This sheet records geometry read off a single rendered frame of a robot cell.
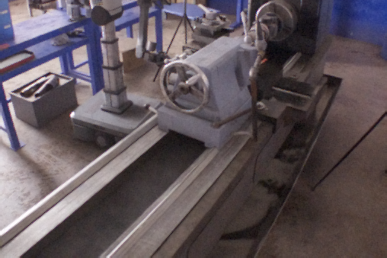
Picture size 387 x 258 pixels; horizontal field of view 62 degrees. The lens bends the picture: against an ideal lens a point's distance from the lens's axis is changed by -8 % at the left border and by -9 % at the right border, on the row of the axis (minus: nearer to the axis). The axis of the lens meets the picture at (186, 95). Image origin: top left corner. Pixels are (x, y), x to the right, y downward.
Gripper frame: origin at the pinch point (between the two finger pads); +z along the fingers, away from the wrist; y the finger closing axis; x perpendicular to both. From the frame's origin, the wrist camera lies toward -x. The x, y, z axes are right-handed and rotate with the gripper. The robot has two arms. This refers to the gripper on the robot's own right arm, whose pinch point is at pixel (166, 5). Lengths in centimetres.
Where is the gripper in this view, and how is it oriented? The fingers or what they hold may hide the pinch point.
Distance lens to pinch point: 206.3
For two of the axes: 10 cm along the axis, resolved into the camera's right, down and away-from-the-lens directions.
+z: 4.6, 8.5, 2.4
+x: -7.9, 2.7, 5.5
